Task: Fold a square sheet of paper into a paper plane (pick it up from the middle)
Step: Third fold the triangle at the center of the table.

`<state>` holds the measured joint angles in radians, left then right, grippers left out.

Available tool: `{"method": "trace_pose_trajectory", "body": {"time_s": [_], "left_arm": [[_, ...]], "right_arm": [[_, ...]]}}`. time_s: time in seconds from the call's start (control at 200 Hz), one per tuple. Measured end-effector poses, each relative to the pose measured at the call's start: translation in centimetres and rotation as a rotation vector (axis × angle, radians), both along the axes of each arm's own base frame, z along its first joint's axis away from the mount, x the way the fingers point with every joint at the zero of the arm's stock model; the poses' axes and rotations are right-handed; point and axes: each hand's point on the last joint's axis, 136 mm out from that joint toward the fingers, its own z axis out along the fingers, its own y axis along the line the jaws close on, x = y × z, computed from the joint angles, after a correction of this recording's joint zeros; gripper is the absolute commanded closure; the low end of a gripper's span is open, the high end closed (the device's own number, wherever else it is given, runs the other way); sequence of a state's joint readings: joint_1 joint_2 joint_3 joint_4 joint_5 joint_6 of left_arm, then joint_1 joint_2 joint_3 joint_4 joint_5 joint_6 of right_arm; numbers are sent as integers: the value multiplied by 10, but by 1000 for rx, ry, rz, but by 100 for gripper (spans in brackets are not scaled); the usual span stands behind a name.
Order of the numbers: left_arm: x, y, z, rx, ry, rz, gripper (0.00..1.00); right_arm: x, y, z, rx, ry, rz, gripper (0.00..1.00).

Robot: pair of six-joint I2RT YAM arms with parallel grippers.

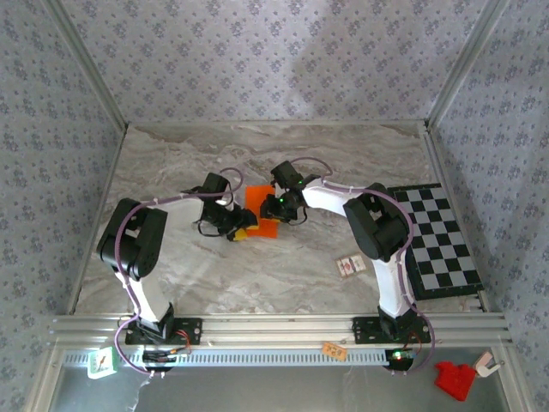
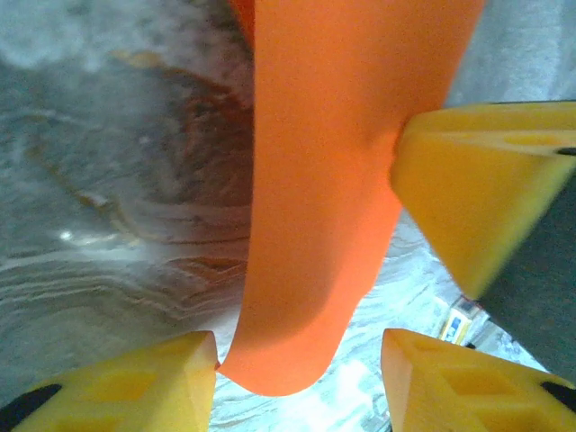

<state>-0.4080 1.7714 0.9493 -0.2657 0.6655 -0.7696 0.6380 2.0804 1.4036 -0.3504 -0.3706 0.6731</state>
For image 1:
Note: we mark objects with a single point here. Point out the orange paper sheet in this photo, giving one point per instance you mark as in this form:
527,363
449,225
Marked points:
256,195

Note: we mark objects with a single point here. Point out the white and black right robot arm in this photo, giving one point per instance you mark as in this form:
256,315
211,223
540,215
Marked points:
390,292

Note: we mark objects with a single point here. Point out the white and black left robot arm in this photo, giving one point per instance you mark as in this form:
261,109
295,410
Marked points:
148,296

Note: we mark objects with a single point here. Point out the small printed card box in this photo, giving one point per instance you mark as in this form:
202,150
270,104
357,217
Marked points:
351,266

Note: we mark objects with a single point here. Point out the black left controller board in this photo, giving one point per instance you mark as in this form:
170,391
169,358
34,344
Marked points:
158,356

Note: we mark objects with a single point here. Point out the black controller board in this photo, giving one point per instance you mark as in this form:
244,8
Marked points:
158,356
399,357

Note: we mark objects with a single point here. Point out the orange paper tag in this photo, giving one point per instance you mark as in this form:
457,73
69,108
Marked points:
334,351

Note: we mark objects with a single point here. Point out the grey metal shelf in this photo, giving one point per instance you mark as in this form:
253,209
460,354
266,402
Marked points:
279,390

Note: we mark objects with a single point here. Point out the black and grey checkerboard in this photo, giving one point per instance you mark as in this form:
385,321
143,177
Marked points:
446,240

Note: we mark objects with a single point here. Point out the green and white cube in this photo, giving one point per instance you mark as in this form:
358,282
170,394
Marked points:
102,362

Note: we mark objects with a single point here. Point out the black right controller board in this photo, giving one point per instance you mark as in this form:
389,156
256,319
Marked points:
399,357

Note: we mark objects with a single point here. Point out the red plastic part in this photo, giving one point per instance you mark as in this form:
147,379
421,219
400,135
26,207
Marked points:
454,379

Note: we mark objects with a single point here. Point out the white and pink clip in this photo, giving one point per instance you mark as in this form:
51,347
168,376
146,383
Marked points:
484,365

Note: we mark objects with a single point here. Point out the aluminium table back rail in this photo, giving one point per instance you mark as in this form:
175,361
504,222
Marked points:
279,124

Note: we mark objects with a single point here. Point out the aluminium mounting rail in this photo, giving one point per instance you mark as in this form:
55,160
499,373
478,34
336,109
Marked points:
279,328

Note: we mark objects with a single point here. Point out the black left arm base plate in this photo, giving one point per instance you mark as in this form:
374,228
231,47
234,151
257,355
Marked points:
191,330

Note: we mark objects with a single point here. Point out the aluminium table side rail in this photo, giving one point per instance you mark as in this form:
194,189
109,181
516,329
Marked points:
106,189
437,159

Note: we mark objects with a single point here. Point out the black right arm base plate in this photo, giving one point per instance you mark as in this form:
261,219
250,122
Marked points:
364,330

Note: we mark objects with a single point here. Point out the aluminium frame post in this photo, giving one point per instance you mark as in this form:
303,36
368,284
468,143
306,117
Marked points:
463,64
88,64

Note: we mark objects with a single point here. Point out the aluminium frame leg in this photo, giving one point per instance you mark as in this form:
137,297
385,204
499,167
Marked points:
43,382
519,382

